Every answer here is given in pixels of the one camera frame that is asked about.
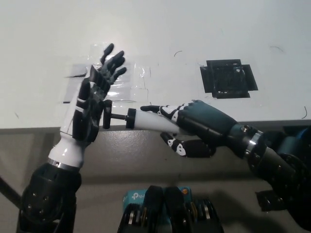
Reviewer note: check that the black slanted table leg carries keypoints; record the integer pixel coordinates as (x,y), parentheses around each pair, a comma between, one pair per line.
(9,191)

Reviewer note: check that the teal router box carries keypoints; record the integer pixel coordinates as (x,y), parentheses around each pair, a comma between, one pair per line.
(132,197)

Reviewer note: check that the black tape square patch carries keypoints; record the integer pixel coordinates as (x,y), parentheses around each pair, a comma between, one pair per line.
(226,80)

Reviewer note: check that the black teal robot right hand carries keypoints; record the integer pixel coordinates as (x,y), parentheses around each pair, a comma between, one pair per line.
(209,121)

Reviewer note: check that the black table leg with foot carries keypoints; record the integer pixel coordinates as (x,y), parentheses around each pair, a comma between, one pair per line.
(266,201)

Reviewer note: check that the clear glossy tape sheet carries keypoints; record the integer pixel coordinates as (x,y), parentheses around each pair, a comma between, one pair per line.
(124,91)

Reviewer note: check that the small white air pump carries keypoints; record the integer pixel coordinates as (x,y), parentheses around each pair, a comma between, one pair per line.
(148,121)

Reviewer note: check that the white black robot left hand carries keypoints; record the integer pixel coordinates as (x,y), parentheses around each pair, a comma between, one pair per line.
(80,114)

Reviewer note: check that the blue round object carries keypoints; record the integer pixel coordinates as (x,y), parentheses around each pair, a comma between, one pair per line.
(305,134)

